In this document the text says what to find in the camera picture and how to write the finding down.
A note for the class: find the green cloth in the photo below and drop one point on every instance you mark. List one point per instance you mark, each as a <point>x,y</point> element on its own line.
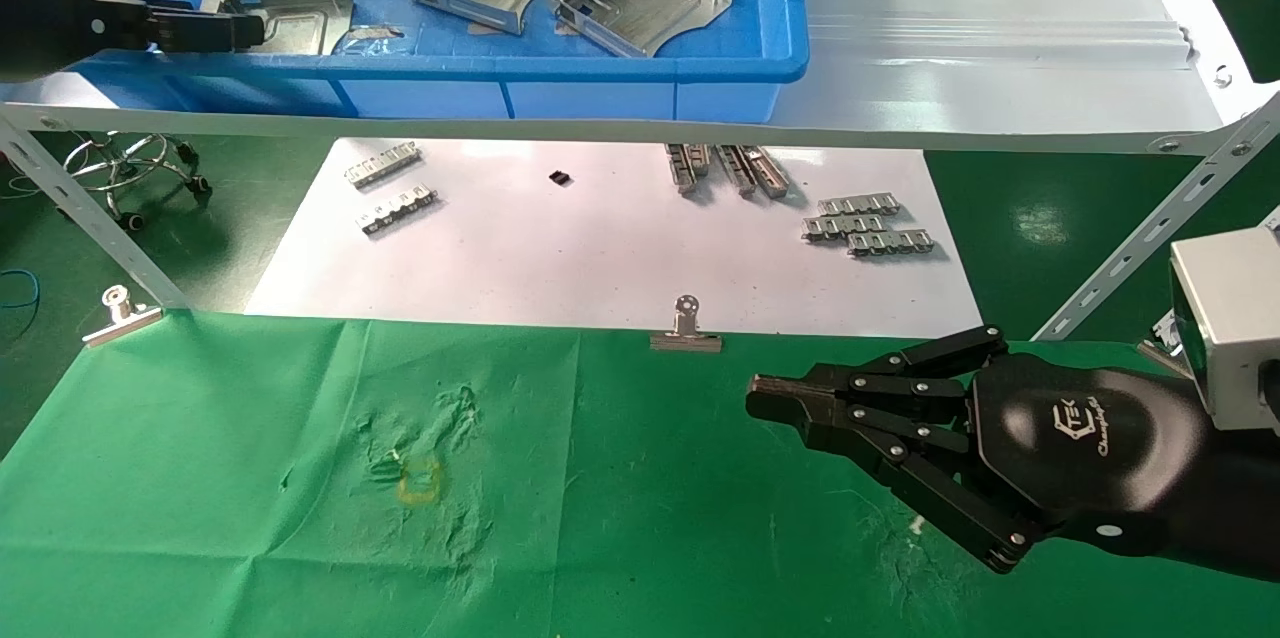
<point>650,518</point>

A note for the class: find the small metal rail part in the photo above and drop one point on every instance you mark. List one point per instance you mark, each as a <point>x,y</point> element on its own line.
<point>701,158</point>
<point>681,170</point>
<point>768,172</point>
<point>738,172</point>

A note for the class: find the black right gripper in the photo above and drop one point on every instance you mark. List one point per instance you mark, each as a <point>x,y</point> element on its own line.
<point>1080,448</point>

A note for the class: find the chrome stool base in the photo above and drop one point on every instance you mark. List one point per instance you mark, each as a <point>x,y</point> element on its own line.
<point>130,163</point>

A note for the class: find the grey tape piece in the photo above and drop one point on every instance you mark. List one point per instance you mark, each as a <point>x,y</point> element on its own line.
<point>485,29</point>
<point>378,32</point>

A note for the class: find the perforated white shelf brace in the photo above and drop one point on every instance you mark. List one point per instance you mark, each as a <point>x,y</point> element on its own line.
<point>90,218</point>
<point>1160,223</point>

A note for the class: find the small notched metal strip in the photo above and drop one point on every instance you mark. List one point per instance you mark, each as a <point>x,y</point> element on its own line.
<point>398,209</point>
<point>842,228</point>
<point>860,206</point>
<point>892,243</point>
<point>382,165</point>

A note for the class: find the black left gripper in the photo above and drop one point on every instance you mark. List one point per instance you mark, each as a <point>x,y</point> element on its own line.
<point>40,18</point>

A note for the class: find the white metal shelf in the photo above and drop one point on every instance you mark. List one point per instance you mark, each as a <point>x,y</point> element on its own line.
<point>1000,68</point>

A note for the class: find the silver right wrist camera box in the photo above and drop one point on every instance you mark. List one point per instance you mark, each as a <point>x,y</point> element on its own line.
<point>1235,318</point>

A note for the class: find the white paper sheet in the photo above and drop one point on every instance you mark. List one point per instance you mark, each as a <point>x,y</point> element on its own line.
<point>600,248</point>

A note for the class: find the blue plastic bin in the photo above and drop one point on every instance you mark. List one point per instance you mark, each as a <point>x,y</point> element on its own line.
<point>450,68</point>

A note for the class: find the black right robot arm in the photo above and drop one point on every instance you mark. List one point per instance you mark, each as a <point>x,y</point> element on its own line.
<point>1240,508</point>

